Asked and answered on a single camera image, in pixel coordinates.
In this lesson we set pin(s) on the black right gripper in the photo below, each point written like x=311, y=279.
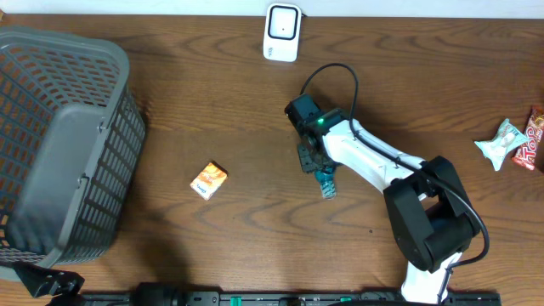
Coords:
x=308, y=167

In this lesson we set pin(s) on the teal mouthwash bottle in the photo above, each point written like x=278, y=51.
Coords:
x=325, y=178

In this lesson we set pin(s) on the small orange tissue pack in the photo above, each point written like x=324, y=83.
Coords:
x=209, y=180

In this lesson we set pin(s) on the mint green snack pouch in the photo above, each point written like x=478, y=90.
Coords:
x=507, y=138

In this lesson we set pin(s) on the red Top chocolate bar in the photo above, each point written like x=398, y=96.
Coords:
x=525, y=155

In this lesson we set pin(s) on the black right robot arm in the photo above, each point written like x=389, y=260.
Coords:
x=432, y=220

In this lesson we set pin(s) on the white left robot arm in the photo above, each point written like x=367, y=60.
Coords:
x=63, y=286

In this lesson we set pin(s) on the white barcode scanner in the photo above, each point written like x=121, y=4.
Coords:
x=282, y=32

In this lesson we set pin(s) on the grey plastic shopping basket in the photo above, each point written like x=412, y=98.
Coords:
x=71, y=138

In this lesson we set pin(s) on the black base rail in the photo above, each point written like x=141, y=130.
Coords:
x=152, y=294

